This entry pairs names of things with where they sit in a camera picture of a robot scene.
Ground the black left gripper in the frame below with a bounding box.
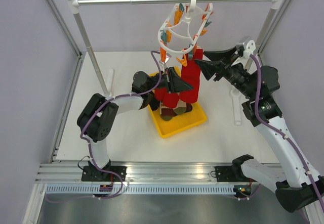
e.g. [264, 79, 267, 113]
[146, 67, 194, 94]

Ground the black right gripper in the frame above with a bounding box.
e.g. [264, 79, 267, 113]
[194, 45, 256, 99]

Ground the red sock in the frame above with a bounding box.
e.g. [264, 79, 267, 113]
[179, 48, 203, 104]
[154, 88, 179, 108]

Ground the striped beige maroon sock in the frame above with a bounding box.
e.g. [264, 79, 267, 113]
[174, 100, 192, 115]

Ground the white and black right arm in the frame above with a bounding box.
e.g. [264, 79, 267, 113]
[195, 48, 323, 213]

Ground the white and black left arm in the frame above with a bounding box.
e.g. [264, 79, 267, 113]
[76, 67, 194, 182]

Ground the white round clip hanger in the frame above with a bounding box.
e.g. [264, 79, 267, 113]
[157, 0, 213, 66]

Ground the yellow plastic tray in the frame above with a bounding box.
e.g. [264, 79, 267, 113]
[148, 97, 207, 139]

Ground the silver clothes rack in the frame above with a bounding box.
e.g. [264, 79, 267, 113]
[63, 0, 289, 126]

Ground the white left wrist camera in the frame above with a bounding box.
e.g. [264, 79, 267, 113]
[158, 57, 171, 74]

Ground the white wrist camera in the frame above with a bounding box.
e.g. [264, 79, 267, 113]
[233, 36, 256, 65]
[158, 57, 171, 74]

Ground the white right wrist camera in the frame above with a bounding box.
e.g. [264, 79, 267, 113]
[233, 36, 256, 65]

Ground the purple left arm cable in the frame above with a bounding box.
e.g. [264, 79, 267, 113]
[45, 50, 169, 204]

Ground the aluminium table edge rail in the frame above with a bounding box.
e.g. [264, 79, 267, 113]
[35, 160, 250, 185]

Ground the white slotted cable duct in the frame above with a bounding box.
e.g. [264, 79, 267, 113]
[46, 184, 235, 195]

